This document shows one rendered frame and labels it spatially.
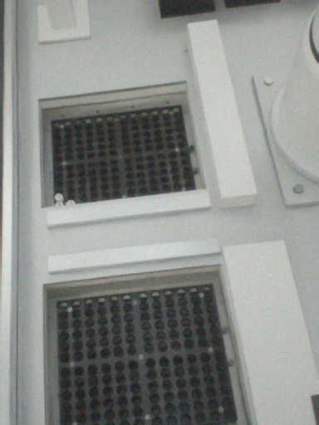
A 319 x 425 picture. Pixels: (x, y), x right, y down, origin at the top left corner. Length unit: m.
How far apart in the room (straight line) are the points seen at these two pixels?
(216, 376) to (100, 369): 0.15
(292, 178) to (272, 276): 0.15
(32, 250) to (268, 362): 0.34
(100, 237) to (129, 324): 0.12
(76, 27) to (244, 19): 0.29
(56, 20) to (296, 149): 0.45
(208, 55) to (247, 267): 0.34
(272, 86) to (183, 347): 0.41
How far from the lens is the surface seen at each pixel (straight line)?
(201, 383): 0.72
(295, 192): 0.75
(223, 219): 0.74
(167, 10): 0.96
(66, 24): 0.94
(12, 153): 0.77
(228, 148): 0.75
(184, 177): 0.82
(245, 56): 0.90
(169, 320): 0.73
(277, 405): 0.67
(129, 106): 0.92
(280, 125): 0.79
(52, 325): 0.81
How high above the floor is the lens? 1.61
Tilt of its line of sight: 63 degrees down
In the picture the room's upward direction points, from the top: 10 degrees counter-clockwise
